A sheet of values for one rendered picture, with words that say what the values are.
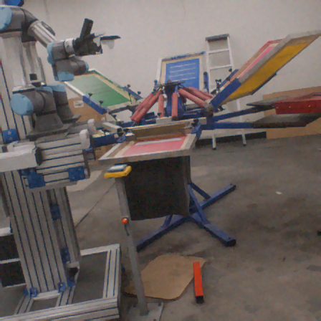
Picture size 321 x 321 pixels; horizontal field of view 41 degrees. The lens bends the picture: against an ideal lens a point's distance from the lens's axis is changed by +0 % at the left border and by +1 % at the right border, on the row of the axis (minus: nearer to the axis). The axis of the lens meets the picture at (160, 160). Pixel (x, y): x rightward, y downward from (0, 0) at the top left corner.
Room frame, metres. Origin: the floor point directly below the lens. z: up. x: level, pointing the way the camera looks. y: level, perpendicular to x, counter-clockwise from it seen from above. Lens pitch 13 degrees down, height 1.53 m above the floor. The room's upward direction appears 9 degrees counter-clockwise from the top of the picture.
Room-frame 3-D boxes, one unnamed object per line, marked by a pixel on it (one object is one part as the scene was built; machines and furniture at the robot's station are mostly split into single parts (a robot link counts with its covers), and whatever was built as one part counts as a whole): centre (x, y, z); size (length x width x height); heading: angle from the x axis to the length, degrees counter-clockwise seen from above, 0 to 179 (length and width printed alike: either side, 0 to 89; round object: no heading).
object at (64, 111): (2.86, 0.60, 1.31); 0.15 x 0.15 x 0.10
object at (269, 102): (4.18, -0.83, 0.91); 1.34 x 0.40 x 0.08; 108
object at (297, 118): (3.52, -0.69, 0.91); 1.34 x 0.40 x 0.08; 48
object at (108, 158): (2.94, 0.03, 0.97); 0.79 x 0.58 x 0.04; 168
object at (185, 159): (2.84, -0.17, 0.74); 0.46 x 0.04 x 0.42; 168
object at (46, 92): (2.36, 0.59, 1.42); 0.13 x 0.12 x 0.14; 157
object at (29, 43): (2.91, 0.73, 1.63); 0.15 x 0.12 x 0.55; 68
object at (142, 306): (2.41, 0.26, 0.48); 0.22 x 0.22 x 0.96; 78
